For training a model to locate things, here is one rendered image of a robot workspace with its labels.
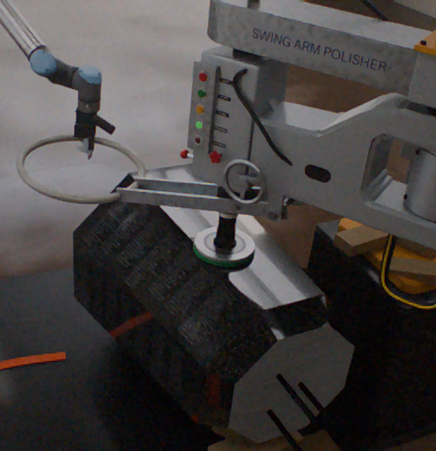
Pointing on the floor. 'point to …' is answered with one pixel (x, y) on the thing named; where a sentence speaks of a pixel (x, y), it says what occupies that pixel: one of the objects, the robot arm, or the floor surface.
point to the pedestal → (381, 352)
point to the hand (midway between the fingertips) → (92, 153)
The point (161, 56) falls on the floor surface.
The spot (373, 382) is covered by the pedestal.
